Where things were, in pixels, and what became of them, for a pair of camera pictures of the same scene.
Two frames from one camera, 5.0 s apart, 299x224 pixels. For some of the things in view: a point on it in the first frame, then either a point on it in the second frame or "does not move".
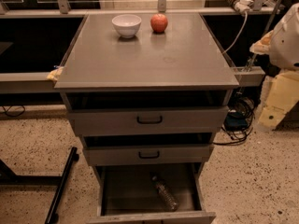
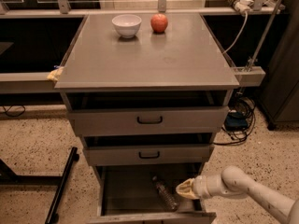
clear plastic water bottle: [166, 194] does not move
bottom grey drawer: [126, 194] does not move
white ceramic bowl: [126, 25] does not move
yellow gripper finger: [280, 94] → [186, 187]
